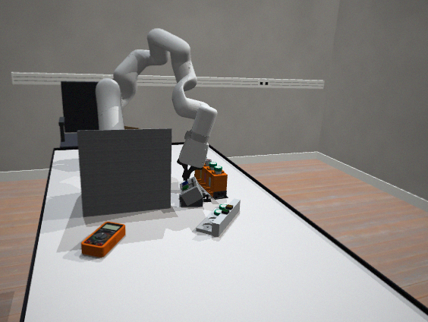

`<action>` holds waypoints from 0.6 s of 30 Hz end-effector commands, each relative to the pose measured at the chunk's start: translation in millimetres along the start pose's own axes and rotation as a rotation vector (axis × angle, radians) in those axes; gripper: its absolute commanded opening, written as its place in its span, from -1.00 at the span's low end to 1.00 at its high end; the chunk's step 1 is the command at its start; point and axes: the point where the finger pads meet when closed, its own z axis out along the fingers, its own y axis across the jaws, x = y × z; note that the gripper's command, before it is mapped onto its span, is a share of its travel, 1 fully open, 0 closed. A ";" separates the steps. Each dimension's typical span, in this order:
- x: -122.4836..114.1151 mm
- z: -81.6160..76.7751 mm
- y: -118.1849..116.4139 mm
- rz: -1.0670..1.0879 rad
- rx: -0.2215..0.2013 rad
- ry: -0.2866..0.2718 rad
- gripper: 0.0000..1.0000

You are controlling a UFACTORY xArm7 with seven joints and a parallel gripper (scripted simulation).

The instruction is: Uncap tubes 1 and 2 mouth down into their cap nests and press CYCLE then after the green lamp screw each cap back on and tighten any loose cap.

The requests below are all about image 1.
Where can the dark grey angle bracket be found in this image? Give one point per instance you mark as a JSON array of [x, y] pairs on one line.
[[219, 196]]

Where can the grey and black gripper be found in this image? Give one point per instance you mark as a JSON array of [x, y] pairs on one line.
[[193, 153]]

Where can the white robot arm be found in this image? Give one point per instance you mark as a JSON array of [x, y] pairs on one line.
[[113, 95]]

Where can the orange handheld multimeter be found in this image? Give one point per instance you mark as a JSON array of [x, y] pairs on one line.
[[101, 241]]

